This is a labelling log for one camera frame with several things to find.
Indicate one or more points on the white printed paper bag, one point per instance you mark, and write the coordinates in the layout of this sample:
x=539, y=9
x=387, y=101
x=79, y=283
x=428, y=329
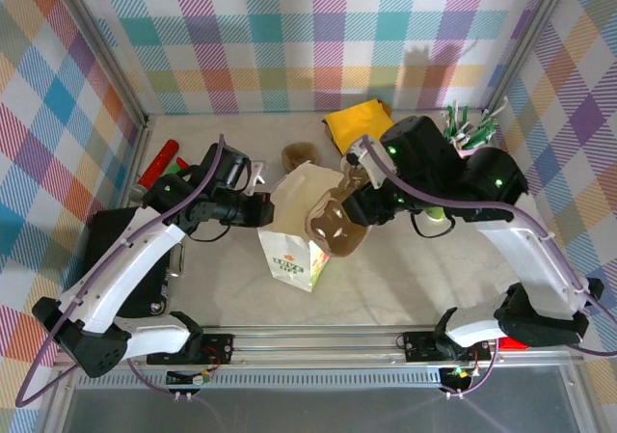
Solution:
x=289, y=240

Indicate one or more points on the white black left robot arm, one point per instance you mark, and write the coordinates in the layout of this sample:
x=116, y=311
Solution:
x=120, y=269

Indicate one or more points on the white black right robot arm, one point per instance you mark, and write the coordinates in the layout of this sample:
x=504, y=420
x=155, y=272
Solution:
x=520, y=254

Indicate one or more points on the green paper coffee cup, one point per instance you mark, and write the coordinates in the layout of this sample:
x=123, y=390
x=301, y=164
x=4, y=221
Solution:
x=436, y=215

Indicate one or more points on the pink cup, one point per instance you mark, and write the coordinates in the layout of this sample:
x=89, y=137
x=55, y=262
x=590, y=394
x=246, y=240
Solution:
x=465, y=152

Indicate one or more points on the green stick packet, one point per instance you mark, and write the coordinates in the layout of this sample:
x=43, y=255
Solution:
x=450, y=117
x=487, y=127
x=465, y=117

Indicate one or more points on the yellow napkin stack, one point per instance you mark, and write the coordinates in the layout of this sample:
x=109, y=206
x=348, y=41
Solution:
x=359, y=124

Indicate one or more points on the long white wrapped straw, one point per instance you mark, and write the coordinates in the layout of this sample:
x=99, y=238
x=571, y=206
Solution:
x=496, y=107

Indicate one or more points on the cardboard napkin holder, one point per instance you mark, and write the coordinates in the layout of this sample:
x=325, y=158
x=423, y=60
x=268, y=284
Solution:
x=328, y=129

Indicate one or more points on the red glitter tube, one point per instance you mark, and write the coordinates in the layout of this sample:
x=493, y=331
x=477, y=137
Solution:
x=156, y=165

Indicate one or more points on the black case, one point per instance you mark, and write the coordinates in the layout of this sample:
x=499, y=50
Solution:
x=103, y=230

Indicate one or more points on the small circuit board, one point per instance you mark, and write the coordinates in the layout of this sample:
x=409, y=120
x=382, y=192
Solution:
x=458, y=373
x=188, y=378

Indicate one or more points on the red block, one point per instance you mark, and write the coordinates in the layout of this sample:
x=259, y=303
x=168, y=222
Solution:
x=513, y=345

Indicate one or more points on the aluminium floor rail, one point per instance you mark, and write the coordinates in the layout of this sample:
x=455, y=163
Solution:
x=140, y=163

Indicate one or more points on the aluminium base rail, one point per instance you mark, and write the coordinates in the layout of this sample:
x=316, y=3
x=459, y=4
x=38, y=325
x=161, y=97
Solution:
x=313, y=351

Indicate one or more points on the aluminium frame post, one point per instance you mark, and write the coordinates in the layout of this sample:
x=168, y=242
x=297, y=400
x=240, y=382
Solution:
x=530, y=33
x=96, y=47

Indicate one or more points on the grey metal base plate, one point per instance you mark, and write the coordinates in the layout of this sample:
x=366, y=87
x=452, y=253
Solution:
x=313, y=414

